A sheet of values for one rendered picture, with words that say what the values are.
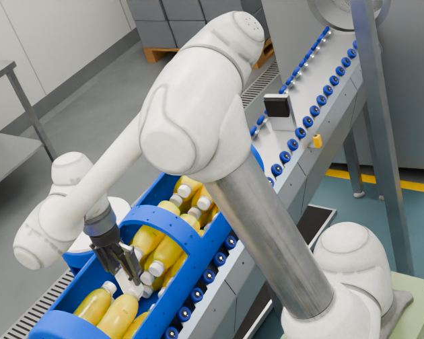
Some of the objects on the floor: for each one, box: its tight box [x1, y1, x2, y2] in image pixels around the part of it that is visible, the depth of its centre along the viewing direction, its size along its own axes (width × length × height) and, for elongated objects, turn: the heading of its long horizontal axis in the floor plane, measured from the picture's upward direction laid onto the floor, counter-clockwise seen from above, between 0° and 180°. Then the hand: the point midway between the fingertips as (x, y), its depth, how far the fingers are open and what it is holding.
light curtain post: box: [349, 0, 415, 276], centre depth 252 cm, size 6×6×170 cm
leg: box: [343, 127, 365, 198], centre depth 338 cm, size 6×6×63 cm
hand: (129, 282), depth 172 cm, fingers closed on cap, 4 cm apart
